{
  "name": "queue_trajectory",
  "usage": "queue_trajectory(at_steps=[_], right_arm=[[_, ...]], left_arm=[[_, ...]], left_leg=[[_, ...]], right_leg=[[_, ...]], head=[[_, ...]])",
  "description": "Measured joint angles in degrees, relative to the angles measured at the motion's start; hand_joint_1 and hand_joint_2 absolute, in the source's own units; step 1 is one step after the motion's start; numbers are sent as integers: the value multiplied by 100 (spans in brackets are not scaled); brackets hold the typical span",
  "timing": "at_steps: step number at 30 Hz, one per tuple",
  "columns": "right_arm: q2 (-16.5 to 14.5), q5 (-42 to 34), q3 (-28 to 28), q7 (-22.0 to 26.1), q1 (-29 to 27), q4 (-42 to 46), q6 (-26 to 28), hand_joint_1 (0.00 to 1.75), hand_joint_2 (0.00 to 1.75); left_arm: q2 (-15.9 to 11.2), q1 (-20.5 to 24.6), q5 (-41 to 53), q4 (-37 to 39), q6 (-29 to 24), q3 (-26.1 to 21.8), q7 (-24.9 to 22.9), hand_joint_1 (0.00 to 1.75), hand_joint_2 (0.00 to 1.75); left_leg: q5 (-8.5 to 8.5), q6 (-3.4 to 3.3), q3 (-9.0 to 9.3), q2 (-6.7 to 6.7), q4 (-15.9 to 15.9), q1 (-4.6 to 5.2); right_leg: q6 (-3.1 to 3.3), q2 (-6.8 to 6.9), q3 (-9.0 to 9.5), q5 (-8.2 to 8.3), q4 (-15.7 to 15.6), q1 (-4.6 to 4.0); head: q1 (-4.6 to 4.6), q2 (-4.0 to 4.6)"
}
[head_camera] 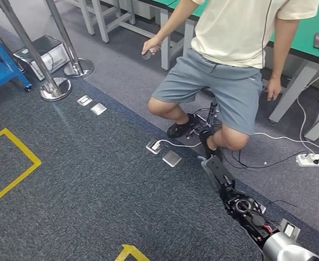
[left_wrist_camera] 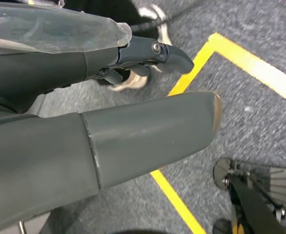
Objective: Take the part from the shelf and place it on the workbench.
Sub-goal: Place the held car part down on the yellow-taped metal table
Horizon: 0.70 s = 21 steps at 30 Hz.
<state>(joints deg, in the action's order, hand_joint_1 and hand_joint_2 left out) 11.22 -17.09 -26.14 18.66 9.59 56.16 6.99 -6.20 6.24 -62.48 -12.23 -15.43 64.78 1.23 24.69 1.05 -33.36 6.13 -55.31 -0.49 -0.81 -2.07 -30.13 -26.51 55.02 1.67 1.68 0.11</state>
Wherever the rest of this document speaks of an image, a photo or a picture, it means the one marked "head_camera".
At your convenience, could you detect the chrome base stool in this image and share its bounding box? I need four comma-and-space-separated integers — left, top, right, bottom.
186, 97, 223, 141

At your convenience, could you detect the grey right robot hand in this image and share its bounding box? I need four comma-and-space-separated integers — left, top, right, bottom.
197, 156, 220, 191

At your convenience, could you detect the chrome stanchion with round base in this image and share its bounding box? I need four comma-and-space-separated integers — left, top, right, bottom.
45, 0, 95, 79
0, 0, 72, 102

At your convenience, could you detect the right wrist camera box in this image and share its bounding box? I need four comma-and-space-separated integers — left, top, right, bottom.
203, 156, 236, 194

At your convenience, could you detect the person's black shoe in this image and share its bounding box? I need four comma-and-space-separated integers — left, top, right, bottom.
199, 129, 223, 161
166, 113, 200, 139

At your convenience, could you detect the white power cable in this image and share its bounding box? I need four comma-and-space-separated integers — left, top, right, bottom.
155, 131, 319, 161

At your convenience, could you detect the yellow floor tape square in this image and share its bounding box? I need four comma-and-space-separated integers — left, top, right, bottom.
114, 244, 151, 261

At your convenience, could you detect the thin black floor wire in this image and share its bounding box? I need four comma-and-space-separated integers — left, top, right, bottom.
265, 199, 299, 209

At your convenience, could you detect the white frame workbench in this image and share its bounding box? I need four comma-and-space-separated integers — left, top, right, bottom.
64, 0, 95, 36

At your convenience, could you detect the black box with white label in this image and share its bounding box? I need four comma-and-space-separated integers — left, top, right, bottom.
13, 34, 70, 82

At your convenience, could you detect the person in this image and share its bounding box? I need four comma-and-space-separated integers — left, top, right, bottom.
141, 0, 319, 161

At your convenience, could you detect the white power strip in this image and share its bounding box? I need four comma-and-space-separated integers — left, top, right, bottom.
295, 152, 319, 168

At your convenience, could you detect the black looped floor cable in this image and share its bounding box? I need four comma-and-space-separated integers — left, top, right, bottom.
222, 148, 308, 170

